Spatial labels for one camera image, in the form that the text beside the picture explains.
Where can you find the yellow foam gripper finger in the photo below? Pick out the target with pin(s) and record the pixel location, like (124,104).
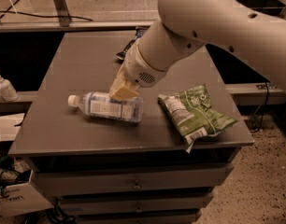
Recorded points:
(123,89)

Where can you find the drawer knob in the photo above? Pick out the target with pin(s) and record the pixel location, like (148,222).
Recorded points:
(139,209)
(136,186)

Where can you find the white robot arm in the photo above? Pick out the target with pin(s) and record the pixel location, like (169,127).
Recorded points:
(263,53)

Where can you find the green chip bag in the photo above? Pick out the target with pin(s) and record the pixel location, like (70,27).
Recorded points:
(192,114)

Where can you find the white pump dispenser bottle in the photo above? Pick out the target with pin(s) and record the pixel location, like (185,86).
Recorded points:
(7,90)

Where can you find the blue plastic water bottle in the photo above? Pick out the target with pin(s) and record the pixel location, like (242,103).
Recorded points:
(100,105)

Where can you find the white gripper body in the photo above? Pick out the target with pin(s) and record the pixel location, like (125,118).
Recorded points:
(137,68)

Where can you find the white paper sheet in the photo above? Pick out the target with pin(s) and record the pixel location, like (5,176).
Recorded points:
(9,126)

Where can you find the grey drawer cabinet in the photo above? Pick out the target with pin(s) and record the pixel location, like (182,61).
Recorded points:
(91,165)

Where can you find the blue chip bag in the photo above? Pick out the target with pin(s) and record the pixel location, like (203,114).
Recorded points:
(140,31)

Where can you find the metal frame rail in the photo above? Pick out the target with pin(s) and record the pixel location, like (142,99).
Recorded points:
(74,23)

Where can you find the white cardboard box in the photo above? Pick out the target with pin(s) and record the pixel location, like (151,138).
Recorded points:
(23,198)

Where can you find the top drawer knob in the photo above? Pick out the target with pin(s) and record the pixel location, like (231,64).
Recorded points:
(136,186)

